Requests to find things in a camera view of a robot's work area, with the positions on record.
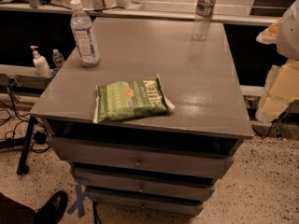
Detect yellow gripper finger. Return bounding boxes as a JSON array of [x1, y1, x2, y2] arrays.
[[256, 18, 281, 45], [255, 59, 299, 122]]

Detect blue label plastic bottle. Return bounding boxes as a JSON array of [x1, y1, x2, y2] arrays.
[[70, 0, 100, 67]]

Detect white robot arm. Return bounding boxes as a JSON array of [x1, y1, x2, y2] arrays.
[[255, 0, 299, 122]]

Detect clear water bottle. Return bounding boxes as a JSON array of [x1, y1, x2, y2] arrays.
[[192, 0, 216, 41]]

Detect white pump dispenser bottle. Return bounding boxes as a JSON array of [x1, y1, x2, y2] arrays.
[[30, 46, 50, 77]]

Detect green chip bag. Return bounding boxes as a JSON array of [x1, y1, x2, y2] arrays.
[[93, 75, 175, 123]]

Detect grey drawer cabinet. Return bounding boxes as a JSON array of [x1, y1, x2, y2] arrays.
[[29, 16, 255, 217]]

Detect bottom drawer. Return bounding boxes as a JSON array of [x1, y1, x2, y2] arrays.
[[86, 189, 203, 216]]

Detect drawer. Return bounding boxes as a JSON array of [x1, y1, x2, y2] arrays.
[[72, 168, 215, 201], [49, 136, 234, 179], [86, 189, 203, 216]]

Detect middle drawer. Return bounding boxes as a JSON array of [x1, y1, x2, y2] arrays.
[[72, 168, 215, 201]]

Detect top drawer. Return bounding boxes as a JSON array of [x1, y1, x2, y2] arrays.
[[49, 136, 234, 179]]

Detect blue tape cross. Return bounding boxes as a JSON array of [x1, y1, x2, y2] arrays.
[[67, 184, 86, 217]]

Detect black leather shoe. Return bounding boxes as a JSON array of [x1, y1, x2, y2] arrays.
[[33, 190, 68, 224]]

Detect black stand leg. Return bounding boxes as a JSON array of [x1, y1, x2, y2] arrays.
[[17, 117, 37, 175]]

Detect black floor cables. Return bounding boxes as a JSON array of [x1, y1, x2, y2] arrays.
[[0, 77, 51, 154]]

